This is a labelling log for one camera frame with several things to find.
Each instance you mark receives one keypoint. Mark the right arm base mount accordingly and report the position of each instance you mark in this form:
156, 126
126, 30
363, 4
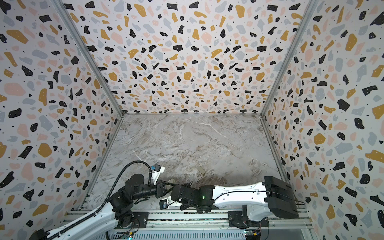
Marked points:
240, 220

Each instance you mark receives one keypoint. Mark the right corner aluminium post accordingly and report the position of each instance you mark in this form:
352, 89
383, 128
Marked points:
290, 54

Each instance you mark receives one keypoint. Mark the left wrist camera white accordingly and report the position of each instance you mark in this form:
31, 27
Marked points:
157, 170

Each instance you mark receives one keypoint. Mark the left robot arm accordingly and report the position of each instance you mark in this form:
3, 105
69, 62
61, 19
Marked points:
115, 211

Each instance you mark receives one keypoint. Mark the white remote control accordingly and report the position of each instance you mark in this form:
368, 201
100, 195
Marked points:
170, 187

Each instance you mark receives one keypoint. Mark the remote battery cover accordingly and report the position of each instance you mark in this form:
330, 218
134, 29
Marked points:
201, 171

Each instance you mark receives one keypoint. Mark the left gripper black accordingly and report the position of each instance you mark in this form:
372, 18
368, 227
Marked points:
159, 186

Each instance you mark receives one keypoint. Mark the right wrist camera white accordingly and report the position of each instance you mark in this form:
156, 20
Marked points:
167, 203

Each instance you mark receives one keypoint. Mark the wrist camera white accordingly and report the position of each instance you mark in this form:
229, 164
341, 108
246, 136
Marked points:
157, 170
167, 203

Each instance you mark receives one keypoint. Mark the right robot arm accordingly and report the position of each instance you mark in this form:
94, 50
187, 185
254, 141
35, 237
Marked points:
269, 197

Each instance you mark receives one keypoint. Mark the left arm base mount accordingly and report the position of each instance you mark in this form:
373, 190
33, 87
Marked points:
133, 220

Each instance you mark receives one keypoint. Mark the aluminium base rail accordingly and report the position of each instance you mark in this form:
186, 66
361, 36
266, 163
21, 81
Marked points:
215, 220

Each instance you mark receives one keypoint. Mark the perforated cable tray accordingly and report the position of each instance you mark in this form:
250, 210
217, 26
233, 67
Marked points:
183, 235

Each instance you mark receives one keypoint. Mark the left corner aluminium post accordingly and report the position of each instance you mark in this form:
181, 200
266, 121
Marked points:
65, 16

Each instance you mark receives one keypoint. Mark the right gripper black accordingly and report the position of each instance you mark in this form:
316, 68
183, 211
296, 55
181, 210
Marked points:
175, 195

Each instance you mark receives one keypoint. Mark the corner aluminium post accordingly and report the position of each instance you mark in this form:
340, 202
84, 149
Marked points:
290, 54
65, 16

